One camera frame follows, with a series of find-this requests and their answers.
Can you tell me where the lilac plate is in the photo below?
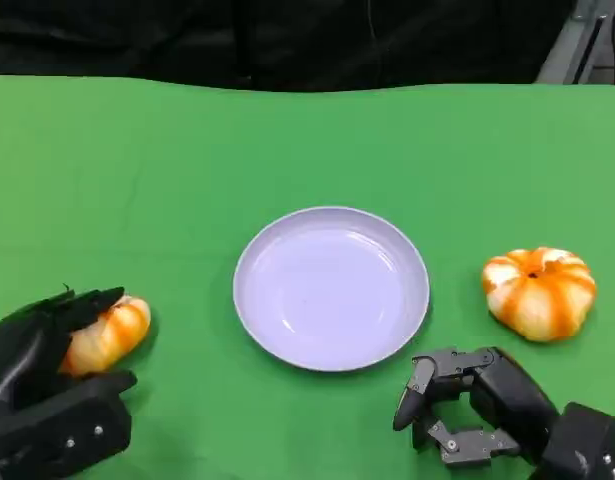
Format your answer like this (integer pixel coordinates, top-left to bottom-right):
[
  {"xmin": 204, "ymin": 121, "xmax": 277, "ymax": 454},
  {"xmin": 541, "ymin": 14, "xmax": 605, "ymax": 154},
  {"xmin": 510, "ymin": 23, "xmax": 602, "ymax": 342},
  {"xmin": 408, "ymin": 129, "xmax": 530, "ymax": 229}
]
[{"xmin": 231, "ymin": 205, "xmax": 432, "ymax": 374}]

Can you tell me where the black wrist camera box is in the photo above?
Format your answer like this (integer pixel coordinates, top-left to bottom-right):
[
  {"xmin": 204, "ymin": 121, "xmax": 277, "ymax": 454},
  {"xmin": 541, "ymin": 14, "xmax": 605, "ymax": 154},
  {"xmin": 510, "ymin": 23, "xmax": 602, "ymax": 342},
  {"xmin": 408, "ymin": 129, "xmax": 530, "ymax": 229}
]
[
  {"xmin": 531, "ymin": 401, "xmax": 615, "ymax": 480},
  {"xmin": 0, "ymin": 382, "xmax": 134, "ymax": 479}
]

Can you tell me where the black backdrop cloth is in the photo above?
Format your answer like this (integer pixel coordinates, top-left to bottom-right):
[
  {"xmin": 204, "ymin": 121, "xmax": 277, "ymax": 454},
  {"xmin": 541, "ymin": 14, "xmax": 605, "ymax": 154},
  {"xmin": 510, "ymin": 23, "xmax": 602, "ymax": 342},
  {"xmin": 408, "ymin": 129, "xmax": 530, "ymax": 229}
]
[{"xmin": 0, "ymin": 0, "xmax": 578, "ymax": 92}]

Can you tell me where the grey aluminium frame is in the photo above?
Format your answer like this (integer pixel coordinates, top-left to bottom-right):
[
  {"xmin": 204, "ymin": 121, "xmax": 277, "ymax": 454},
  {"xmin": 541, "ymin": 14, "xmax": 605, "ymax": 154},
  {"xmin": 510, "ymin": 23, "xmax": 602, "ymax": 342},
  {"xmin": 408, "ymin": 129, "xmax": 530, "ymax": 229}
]
[{"xmin": 535, "ymin": 0, "xmax": 615, "ymax": 85}]

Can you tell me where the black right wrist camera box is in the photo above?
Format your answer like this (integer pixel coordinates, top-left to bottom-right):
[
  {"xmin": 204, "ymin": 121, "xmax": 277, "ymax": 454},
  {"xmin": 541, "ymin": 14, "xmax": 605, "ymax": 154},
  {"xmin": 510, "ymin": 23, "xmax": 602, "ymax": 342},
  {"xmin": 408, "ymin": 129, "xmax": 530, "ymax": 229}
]
[{"xmin": 531, "ymin": 401, "xmax": 615, "ymax": 480}]

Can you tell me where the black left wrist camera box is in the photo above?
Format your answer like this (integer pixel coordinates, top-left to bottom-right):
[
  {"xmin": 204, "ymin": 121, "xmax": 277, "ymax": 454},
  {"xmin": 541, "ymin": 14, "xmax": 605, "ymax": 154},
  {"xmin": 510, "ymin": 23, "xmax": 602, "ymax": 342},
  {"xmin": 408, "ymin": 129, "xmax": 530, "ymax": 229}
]
[{"xmin": 0, "ymin": 382, "xmax": 134, "ymax": 479}]

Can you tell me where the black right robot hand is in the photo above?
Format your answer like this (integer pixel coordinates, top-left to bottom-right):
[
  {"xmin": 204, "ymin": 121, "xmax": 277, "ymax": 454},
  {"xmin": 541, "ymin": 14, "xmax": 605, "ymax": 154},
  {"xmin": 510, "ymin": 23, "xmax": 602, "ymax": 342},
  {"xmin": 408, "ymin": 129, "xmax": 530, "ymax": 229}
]
[{"xmin": 392, "ymin": 346, "xmax": 562, "ymax": 469}]

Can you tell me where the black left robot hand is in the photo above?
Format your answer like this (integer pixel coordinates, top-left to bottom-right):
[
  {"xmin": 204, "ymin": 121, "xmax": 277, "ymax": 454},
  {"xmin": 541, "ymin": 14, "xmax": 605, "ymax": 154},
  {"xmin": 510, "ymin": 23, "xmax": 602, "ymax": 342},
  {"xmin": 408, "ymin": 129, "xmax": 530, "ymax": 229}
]
[{"xmin": 0, "ymin": 285, "xmax": 138, "ymax": 421}]

